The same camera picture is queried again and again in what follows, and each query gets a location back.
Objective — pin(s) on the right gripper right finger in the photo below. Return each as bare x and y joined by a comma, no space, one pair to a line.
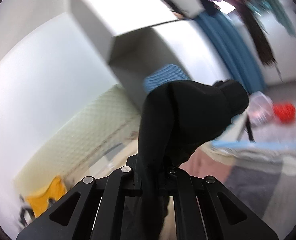
206,209

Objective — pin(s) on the hanging dark clothes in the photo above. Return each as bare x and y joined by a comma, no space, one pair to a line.
248,10

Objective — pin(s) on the cream quilted headboard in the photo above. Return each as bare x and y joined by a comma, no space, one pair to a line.
109,121

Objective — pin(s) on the blue curtain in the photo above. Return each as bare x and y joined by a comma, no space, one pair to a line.
233,51

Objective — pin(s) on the white wardrobe cabinet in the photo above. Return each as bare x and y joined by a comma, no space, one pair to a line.
137,37

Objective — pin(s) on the black puffer jacket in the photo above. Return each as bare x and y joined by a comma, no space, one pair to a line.
177,118

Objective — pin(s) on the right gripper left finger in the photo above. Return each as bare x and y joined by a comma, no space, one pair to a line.
92,209

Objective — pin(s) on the yellow pillow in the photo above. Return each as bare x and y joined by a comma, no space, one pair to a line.
39,201

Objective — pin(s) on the blue towel on chair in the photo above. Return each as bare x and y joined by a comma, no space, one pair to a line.
167,73

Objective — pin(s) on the red round object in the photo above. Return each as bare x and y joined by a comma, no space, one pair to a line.
285,112

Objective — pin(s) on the checkered patchwork duvet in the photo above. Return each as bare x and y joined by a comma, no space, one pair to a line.
260,174

